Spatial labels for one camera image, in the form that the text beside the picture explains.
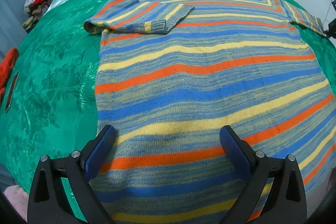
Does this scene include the grey curtain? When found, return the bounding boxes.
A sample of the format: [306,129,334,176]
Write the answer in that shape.
[1,0,28,59]

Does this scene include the green floral bedspread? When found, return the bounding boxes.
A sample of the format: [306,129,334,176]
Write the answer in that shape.
[0,0,336,222]

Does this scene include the pile of clothes on nightstand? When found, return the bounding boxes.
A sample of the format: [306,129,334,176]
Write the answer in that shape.
[22,0,53,33]

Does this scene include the orange red garment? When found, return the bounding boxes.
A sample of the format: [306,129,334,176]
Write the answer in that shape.
[0,48,19,104]

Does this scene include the smartphone on bed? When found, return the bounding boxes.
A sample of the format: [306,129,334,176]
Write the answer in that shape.
[5,72,20,112]

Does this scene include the striped knit sweater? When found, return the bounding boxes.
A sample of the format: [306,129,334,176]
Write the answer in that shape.
[84,0,335,223]

